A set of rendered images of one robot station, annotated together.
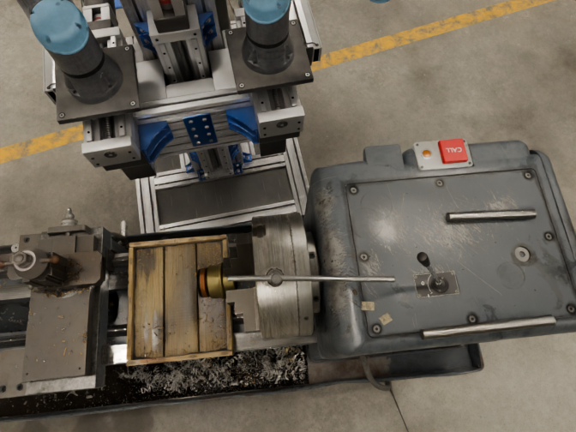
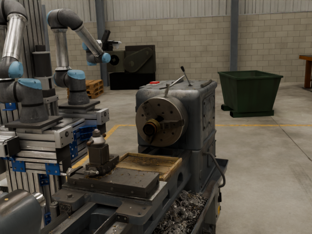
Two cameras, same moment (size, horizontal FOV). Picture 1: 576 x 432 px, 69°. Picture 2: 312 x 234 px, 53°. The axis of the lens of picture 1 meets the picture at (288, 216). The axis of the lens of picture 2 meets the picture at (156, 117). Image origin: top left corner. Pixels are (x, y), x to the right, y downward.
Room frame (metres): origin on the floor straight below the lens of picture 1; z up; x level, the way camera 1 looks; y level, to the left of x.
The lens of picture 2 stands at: (-0.77, 1.67, 1.56)
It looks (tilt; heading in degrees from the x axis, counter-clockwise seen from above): 13 degrees down; 302
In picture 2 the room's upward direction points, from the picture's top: 2 degrees counter-clockwise
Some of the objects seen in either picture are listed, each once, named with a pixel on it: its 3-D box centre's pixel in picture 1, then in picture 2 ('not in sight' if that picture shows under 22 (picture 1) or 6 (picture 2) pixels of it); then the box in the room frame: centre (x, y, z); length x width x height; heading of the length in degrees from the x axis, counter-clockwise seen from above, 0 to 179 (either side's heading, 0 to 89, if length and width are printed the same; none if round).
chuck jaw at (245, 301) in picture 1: (249, 313); (170, 124); (0.11, 0.08, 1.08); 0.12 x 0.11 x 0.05; 9
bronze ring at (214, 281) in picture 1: (218, 281); (152, 127); (0.19, 0.17, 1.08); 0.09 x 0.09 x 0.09; 9
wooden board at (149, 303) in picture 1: (180, 297); (143, 166); (0.17, 0.31, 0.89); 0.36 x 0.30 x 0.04; 9
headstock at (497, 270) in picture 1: (423, 255); (178, 110); (0.30, -0.37, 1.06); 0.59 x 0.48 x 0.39; 99
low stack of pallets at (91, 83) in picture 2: not in sight; (86, 88); (6.31, -5.61, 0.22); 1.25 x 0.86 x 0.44; 116
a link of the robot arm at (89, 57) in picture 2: not in sight; (93, 58); (0.94, -0.19, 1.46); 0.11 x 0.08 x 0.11; 174
